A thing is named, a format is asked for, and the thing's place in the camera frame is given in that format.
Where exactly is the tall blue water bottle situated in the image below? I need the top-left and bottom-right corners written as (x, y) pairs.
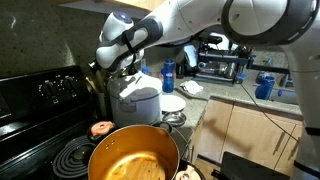
top-left (161, 59), bottom-right (176, 94)

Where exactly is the white cable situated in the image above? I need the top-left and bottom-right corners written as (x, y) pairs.
top-left (179, 139), bottom-right (193, 164)

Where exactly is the white round plate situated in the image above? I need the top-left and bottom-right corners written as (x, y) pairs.
top-left (160, 94), bottom-right (187, 113)

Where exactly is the white rice cooker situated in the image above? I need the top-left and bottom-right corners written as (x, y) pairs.
top-left (107, 70), bottom-right (163, 129)

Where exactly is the white cloth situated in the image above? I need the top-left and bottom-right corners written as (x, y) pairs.
top-left (181, 79), bottom-right (204, 96)

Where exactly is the thin black cable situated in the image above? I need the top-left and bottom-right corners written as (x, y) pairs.
top-left (239, 83), bottom-right (300, 143)

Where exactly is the black electric stove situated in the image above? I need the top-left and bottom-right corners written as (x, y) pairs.
top-left (0, 64), bottom-right (193, 180)

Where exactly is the white container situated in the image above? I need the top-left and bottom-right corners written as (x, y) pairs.
top-left (217, 34), bottom-right (232, 51)

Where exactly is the wooden wall cabinet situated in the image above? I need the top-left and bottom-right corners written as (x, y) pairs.
top-left (56, 0), bottom-right (166, 18)

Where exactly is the flat wooden utensil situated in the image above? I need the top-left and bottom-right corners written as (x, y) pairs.
top-left (84, 76), bottom-right (98, 95)

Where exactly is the small steel cup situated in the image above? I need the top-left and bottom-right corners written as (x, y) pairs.
top-left (152, 120), bottom-right (174, 134)

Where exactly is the steel cabinet handle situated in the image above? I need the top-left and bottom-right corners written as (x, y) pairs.
top-left (274, 131), bottom-right (285, 156)
top-left (289, 136), bottom-right (300, 161)

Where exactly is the dark utensil holder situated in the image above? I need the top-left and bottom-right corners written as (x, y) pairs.
top-left (95, 92), bottom-right (112, 120)

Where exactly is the black dish rack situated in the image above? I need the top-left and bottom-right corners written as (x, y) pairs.
top-left (195, 49), bottom-right (256, 84)

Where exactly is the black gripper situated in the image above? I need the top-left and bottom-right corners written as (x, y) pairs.
top-left (88, 60), bottom-right (113, 81)

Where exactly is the black mug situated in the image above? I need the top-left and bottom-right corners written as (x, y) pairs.
top-left (175, 62), bottom-right (186, 80)

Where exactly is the black bar camera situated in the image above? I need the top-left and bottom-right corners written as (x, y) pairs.
top-left (195, 35), bottom-right (223, 45)

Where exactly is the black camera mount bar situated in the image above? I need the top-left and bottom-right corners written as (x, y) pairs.
top-left (248, 63), bottom-right (291, 76)

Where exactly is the steel bowl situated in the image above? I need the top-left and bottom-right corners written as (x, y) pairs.
top-left (162, 110), bottom-right (188, 128)

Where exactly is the dark glass bottle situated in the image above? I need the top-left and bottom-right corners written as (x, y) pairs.
top-left (128, 64), bottom-right (139, 76)

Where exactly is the black coil burner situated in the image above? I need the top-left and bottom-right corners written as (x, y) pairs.
top-left (52, 134), bottom-right (98, 179)

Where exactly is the white blue-edged dish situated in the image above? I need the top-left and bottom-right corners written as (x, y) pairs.
top-left (183, 44), bottom-right (199, 69)

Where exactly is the black stove knob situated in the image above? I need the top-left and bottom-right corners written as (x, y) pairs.
top-left (63, 75), bottom-right (80, 98)
top-left (41, 80), bottom-right (59, 104)

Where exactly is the wooden base cabinet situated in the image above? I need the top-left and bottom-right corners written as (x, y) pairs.
top-left (191, 96), bottom-right (304, 178)

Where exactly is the blue jug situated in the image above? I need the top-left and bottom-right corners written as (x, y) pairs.
top-left (255, 76), bottom-right (276, 101)

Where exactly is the copper pot with black handles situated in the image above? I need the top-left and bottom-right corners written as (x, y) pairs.
top-left (87, 120), bottom-right (206, 180)

